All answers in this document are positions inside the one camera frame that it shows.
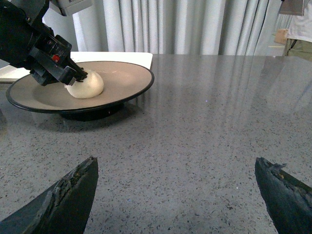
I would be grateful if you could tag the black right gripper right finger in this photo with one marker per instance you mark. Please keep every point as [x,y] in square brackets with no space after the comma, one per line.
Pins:
[288,200]

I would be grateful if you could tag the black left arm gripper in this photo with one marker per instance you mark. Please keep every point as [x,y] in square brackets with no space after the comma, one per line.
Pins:
[26,42]

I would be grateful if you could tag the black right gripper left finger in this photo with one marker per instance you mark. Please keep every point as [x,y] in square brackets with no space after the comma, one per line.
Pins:
[63,208]

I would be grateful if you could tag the white steamed bun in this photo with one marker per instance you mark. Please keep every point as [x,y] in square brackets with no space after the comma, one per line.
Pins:
[91,86]

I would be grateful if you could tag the beige plate with black rim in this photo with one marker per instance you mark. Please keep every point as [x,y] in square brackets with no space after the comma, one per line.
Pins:
[122,82]

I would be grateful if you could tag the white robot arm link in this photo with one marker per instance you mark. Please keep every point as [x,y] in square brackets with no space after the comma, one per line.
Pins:
[69,7]

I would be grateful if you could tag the white rectangular tray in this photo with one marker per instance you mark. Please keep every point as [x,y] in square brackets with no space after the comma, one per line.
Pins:
[9,74]

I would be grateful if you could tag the grey curtain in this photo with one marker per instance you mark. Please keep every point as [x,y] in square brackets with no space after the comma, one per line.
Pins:
[199,27]

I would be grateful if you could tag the person in white shirt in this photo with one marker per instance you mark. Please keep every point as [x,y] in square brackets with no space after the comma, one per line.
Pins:
[299,35]

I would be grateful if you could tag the brown cardboard box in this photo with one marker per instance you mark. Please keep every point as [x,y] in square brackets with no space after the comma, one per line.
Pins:
[281,36]

